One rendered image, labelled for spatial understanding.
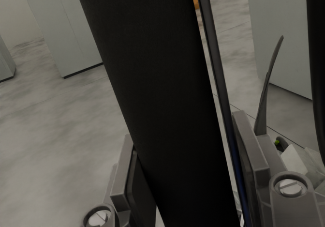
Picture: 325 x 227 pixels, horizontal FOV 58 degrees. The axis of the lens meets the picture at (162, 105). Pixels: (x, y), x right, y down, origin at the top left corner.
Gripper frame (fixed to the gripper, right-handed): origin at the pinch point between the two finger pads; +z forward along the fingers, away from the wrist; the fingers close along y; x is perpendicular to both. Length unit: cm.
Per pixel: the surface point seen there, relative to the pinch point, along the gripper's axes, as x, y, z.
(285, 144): -35, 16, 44
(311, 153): -35, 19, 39
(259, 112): -13.0, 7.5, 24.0
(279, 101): -151, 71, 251
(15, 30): -109, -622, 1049
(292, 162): -34, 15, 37
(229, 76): -151, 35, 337
